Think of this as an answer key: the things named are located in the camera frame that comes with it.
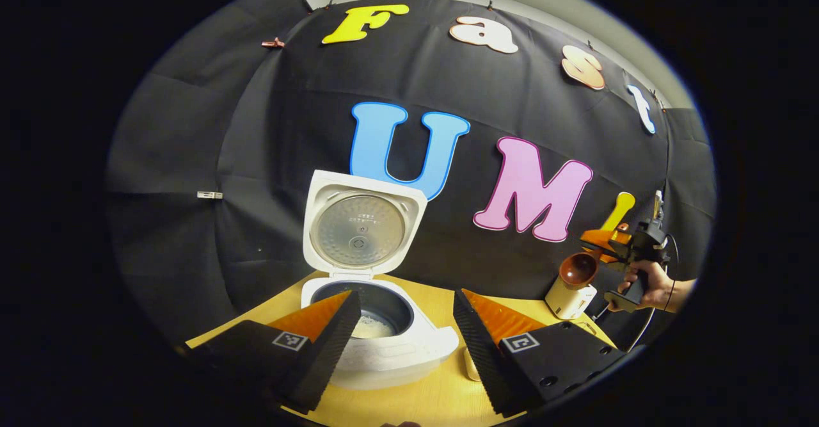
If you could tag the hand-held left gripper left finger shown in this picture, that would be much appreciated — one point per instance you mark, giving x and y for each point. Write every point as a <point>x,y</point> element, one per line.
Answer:
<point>326,356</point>

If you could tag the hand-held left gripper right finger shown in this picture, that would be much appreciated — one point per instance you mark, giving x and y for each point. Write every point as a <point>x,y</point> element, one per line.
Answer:
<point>480,356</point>

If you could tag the white toaster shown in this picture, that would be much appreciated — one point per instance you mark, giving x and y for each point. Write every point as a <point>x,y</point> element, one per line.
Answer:
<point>566,302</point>

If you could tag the white rice cooker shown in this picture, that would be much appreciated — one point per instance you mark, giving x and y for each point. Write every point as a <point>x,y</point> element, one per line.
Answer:
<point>358,235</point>

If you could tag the pink cloth clip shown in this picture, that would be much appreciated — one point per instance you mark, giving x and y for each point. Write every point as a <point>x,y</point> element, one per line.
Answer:
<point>273,43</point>

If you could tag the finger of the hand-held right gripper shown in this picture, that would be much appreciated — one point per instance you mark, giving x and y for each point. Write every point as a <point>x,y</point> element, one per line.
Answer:
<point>614,255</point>
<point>604,238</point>

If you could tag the brown wooden spoon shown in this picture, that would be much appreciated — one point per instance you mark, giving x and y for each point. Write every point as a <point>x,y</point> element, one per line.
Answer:
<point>578,270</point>

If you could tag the white cloth clip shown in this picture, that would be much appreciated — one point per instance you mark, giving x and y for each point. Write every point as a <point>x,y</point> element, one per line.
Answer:
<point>210,194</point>

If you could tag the white rice layer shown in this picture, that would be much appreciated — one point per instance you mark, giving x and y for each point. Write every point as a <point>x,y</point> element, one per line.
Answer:
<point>374,330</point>

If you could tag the black backdrop cloth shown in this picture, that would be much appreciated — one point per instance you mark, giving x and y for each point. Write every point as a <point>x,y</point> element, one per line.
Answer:
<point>288,126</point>

